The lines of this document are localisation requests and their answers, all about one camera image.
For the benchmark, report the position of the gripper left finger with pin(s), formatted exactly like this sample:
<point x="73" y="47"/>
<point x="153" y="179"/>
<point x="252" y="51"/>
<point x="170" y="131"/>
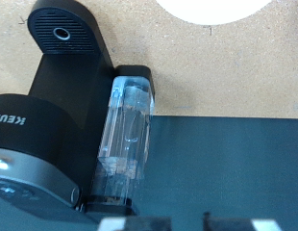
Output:
<point x="136" y="224"/>

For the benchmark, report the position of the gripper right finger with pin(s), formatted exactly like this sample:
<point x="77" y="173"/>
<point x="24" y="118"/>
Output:
<point x="242" y="225"/>

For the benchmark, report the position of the black Keurig coffee machine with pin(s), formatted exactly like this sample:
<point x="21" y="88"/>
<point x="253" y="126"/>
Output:
<point x="59" y="96"/>

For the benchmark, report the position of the dark grey backdrop panel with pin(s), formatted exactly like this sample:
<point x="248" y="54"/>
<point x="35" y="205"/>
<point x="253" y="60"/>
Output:
<point x="226" y="166"/>

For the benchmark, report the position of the clear water reservoir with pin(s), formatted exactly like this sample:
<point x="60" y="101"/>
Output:
<point x="126" y="134"/>

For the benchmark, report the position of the white two-tier turntable rack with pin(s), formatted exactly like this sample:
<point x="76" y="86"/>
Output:
<point x="213" y="11"/>

